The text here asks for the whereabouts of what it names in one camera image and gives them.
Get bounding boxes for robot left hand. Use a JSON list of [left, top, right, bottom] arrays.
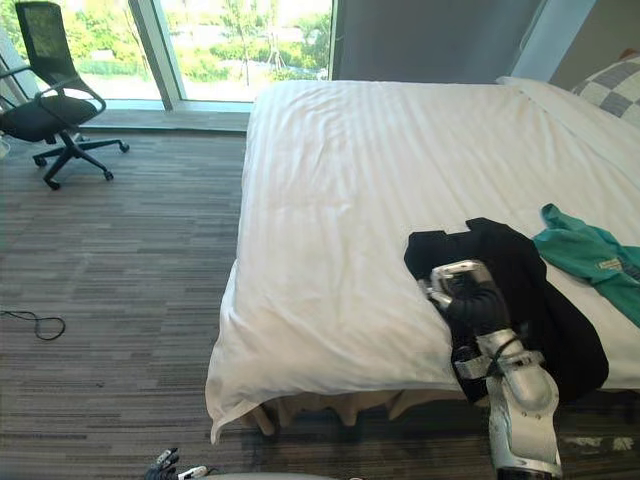
[[146, 447, 208, 480]]

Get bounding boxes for black office chair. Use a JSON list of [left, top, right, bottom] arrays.
[[0, 0, 131, 192]]

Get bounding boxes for beige bed skirt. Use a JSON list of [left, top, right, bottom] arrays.
[[239, 388, 464, 436]]

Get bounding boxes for black cloth garment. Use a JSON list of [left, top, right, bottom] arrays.
[[403, 216, 610, 405]]

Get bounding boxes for grey window frame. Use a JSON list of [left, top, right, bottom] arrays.
[[127, 0, 189, 112]]

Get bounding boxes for white bed duvet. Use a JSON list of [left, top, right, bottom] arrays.
[[205, 76, 640, 445]]

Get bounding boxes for checkered grey white pillow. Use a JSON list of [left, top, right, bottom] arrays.
[[570, 54, 640, 121]]

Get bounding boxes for teal green garment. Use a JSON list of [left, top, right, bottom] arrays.
[[532, 202, 640, 327]]

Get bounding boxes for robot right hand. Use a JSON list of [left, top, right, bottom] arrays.
[[417, 259, 512, 334]]

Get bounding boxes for black floor cable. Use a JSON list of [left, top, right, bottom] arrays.
[[0, 309, 67, 342]]

